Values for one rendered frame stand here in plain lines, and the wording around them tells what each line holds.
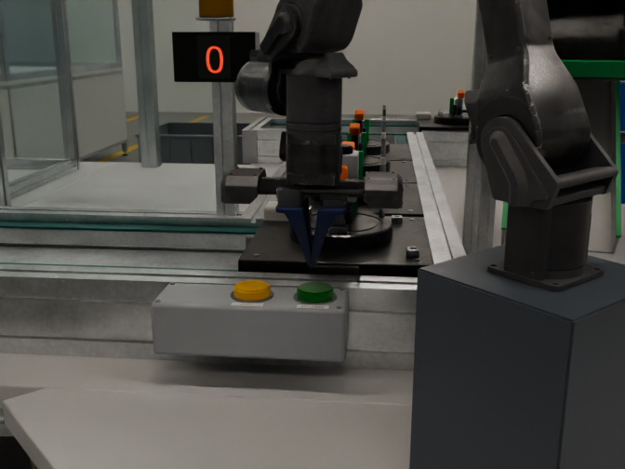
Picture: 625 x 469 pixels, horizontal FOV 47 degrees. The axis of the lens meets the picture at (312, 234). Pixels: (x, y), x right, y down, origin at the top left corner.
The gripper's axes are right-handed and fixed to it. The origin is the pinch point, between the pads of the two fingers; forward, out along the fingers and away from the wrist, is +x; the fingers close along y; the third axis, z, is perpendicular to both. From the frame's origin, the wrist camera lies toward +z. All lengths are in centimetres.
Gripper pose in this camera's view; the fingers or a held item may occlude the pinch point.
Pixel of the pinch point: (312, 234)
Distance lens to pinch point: 77.7
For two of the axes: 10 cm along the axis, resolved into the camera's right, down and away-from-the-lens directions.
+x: -0.1, 9.6, 2.8
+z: 0.9, -2.8, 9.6
